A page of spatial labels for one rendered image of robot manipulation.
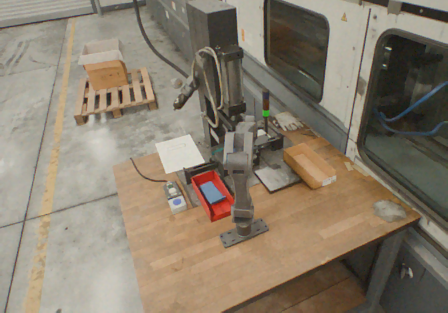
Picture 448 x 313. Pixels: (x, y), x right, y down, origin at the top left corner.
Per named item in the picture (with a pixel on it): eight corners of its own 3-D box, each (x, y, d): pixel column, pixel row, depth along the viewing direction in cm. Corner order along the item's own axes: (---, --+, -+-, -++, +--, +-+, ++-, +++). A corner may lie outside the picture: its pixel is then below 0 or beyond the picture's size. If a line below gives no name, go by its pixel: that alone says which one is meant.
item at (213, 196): (213, 207, 141) (212, 202, 139) (197, 187, 152) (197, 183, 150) (226, 200, 143) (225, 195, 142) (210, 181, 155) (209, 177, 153)
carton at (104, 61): (91, 75, 487) (80, 43, 458) (131, 68, 497) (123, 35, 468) (88, 93, 433) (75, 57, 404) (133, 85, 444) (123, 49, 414)
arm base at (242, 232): (216, 222, 124) (223, 235, 119) (261, 205, 129) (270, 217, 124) (218, 235, 129) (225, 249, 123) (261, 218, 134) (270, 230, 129)
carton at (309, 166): (312, 191, 145) (313, 178, 141) (283, 161, 165) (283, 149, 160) (335, 182, 149) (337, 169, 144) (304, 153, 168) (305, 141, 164)
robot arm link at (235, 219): (231, 201, 125) (229, 212, 120) (254, 203, 123) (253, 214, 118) (233, 212, 128) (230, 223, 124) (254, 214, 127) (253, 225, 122)
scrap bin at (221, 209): (211, 223, 134) (209, 213, 131) (192, 187, 153) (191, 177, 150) (237, 213, 138) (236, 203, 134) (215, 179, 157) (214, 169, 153)
